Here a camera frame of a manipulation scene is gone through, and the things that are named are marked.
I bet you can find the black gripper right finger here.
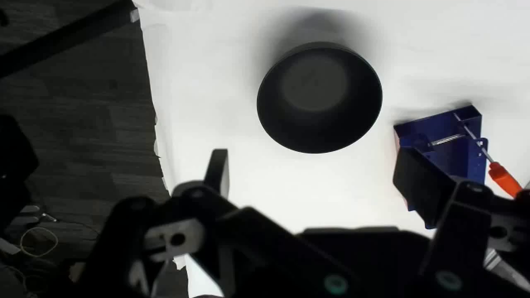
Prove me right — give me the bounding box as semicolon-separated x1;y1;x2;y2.
392;145;530;298

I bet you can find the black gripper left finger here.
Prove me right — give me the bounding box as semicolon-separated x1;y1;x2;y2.
81;148;303;298

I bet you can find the orange block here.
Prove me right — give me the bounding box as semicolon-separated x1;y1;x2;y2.
452;113;523;199

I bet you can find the black round bowl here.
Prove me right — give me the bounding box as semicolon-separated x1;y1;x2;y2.
255;42;384;156

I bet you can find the blue plastic holder box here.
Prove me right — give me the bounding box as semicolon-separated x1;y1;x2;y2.
392;105;490;193

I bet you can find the white tablecloth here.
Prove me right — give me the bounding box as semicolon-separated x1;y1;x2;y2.
130;0;530;298

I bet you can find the black flat bar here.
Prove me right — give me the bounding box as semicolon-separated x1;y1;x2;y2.
0;0;137;80

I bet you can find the thin looped wire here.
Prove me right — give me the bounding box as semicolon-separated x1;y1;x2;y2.
18;224;61;259

